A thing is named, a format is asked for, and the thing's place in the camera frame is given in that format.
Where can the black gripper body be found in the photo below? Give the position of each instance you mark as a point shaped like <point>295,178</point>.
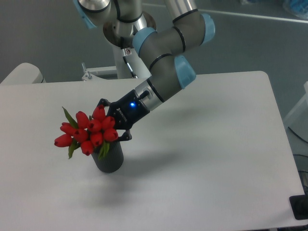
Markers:
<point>127,111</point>

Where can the red tulip bouquet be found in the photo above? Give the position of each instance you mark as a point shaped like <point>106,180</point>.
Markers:
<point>89,133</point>

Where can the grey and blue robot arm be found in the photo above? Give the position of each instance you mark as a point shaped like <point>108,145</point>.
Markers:
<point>161,52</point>

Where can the black ribbed vase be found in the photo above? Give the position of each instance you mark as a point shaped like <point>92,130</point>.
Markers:
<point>113,159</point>

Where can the white rounded furniture piece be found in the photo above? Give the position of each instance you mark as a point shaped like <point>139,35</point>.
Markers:
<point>24,73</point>

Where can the black device at table edge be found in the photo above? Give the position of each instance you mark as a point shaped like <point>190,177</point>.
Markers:
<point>299,205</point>

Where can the clear bag with blue items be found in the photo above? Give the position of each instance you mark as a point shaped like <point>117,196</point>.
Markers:
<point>299,8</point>

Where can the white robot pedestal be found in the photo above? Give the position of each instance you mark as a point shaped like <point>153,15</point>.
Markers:
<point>127,62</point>

